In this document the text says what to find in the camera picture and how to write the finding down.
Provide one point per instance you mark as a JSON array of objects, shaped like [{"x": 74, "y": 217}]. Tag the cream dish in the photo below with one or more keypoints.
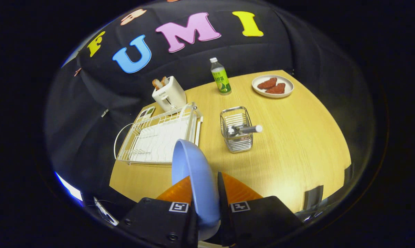
[{"x": 288, "y": 83}]

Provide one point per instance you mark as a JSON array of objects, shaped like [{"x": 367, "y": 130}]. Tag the green tea bottle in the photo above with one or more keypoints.
[{"x": 221, "y": 81}]

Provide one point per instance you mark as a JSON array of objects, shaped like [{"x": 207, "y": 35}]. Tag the toast slice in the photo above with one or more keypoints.
[
  {"x": 157, "y": 84},
  {"x": 164, "y": 81}
]

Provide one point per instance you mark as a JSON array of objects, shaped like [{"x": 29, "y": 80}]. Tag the white computer desk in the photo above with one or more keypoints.
[{"x": 105, "y": 213}]

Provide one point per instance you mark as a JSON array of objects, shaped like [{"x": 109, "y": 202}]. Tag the white toaster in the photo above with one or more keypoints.
[{"x": 171, "y": 94}]

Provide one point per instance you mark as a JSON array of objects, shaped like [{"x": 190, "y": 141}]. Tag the red meat piece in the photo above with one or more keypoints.
[
  {"x": 277, "y": 89},
  {"x": 267, "y": 83}
]

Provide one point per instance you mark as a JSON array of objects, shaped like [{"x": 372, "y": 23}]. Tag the white divided tray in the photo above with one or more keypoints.
[{"x": 146, "y": 113}]

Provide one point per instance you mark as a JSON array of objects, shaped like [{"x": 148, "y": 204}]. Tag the white cloth clip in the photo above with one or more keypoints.
[{"x": 104, "y": 113}]

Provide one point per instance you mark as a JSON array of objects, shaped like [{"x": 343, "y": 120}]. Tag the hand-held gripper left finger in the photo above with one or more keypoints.
[{"x": 159, "y": 220}]

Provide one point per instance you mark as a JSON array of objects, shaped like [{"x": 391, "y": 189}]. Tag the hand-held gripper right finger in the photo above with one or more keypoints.
[{"x": 224, "y": 206}]

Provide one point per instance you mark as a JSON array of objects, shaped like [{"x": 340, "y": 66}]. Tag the blue plate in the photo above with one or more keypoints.
[{"x": 197, "y": 172}]

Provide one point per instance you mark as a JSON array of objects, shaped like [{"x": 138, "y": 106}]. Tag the pink cloth clip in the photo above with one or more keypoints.
[{"x": 77, "y": 72}]

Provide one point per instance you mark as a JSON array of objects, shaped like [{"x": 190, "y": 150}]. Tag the black backdrop cloth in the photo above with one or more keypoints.
[{"x": 262, "y": 51}]

